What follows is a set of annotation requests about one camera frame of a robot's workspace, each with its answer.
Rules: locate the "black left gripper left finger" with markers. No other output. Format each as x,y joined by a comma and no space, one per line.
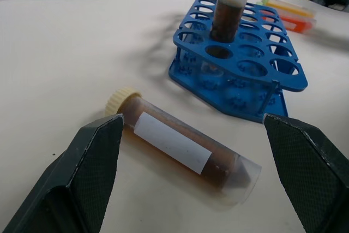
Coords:
68,178

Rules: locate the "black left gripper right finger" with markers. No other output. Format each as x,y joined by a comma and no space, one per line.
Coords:
310,173

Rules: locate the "brown liquid tube white label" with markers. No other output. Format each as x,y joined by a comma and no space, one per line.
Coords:
174,145

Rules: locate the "blue tube rack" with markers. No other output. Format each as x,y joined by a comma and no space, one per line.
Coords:
240,61

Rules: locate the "orange liquid tube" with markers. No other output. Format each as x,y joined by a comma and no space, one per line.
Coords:
295,23

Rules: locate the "yellow liquid tube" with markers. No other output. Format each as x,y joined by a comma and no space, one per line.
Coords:
289,8

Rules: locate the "brown liquid tube graduated marks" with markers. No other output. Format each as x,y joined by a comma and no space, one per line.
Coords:
230,12

